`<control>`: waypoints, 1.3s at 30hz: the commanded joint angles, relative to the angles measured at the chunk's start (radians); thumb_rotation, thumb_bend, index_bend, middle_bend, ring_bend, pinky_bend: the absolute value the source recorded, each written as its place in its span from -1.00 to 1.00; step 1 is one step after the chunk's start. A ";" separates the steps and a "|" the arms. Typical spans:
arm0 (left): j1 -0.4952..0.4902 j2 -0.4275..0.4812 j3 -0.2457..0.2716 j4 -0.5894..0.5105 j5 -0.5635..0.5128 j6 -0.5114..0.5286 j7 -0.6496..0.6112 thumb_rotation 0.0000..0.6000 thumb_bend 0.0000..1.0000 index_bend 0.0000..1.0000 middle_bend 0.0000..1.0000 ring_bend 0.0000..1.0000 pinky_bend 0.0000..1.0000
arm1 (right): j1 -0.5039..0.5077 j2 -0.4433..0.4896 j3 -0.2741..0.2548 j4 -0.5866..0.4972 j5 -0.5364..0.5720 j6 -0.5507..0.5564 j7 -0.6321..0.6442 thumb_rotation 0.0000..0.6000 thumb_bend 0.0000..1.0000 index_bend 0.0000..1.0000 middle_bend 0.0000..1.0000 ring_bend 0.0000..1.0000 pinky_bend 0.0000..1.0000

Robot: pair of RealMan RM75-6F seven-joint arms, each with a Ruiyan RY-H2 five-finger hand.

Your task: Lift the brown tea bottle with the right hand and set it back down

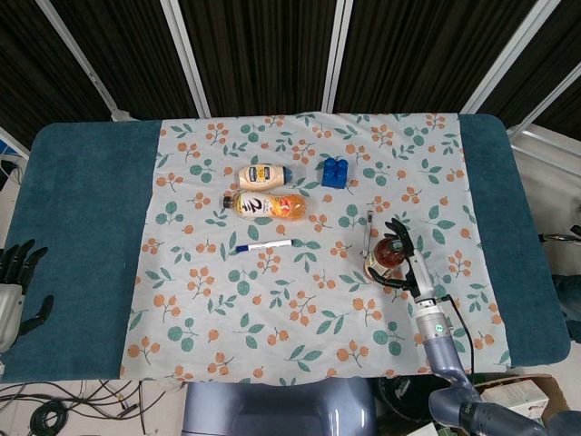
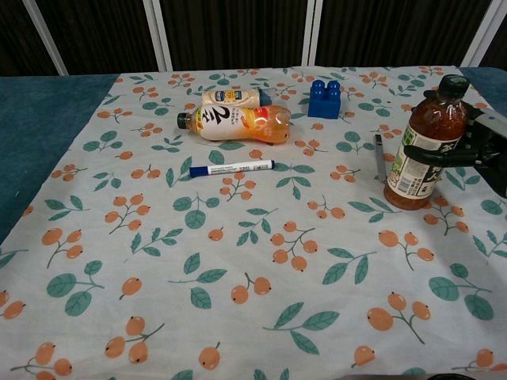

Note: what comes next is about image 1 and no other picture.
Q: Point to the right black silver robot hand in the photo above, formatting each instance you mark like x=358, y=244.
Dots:
x=422, y=277

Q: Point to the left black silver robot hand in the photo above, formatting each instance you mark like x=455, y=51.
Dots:
x=9, y=300

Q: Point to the brown sauce bottle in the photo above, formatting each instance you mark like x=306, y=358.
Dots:
x=386, y=256

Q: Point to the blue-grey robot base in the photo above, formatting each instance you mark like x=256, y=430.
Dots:
x=272, y=409

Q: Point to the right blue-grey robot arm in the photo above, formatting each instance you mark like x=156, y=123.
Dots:
x=442, y=354

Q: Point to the orange drink bottle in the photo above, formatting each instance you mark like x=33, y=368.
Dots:
x=272, y=206

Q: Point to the cream mayonnaise squeeze bottle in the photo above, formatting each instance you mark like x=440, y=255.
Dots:
x=263, y=176

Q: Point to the grey pen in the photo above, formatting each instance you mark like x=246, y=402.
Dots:
x=367, y=231

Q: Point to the teal table cover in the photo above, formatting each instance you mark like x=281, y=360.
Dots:
x=86, y=236

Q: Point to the black round bin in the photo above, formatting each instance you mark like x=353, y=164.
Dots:
x=404, y=402

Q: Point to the blue toy building brick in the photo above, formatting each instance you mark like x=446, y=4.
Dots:
x=335, y=175

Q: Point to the blue fabric object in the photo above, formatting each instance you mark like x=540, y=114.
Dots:
x=569, y=304

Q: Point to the white carton box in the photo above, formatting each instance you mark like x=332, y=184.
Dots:
x=517, y=396

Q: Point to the floral printed tablecloth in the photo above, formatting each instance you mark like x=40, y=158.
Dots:
x=272, y=309

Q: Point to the white marker pen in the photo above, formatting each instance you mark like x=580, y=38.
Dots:
x=265, y=246

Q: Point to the brown cardboard box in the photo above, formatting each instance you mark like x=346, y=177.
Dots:
x=556, y=393

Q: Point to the white partition frame post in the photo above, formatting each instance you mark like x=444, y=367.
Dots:
x=338, y=54
x=504, y=56
x=186, y=56
x=79, y=59
x=544, y=102

